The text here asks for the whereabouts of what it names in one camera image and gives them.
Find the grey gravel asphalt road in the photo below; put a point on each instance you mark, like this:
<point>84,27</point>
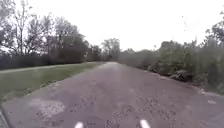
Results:
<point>113,90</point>

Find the robot's own part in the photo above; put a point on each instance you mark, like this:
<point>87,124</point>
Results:
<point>78,125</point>
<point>144,124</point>

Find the row of trees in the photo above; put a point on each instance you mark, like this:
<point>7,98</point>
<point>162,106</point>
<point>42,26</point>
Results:
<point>50,36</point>

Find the dense green bushes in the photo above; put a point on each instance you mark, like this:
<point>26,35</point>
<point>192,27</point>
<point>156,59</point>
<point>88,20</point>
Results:
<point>186,61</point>

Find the pale narrow path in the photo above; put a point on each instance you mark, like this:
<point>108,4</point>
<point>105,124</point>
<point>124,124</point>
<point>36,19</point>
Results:
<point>30,68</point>

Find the green grass verge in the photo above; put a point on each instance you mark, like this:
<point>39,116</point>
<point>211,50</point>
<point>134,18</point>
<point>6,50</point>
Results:
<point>30,80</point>

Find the dark hedge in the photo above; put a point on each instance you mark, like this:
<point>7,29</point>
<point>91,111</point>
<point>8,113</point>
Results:
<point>23,61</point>

